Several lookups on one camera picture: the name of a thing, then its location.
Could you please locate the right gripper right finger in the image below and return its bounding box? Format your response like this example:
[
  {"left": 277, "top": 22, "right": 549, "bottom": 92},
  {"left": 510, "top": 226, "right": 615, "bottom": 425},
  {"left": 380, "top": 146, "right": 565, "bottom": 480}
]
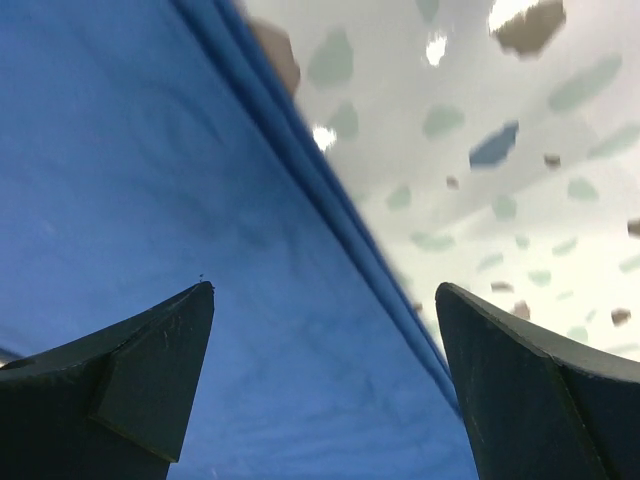
[{"left": 436, "top": 283, "right": 639, "bottom": 480}]

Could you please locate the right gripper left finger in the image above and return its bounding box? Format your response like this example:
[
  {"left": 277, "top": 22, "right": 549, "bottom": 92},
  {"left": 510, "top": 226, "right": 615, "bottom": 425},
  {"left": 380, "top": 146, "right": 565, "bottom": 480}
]
[{"left": 1, "top": 282, "right": 214, "bottom": 480}]

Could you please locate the blue surgical drape cloth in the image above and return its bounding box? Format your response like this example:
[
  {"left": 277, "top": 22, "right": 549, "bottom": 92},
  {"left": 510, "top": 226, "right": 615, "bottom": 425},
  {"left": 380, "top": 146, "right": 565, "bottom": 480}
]
[{"left": 1, "top": 1, "right": 476, "bottom": 479}]

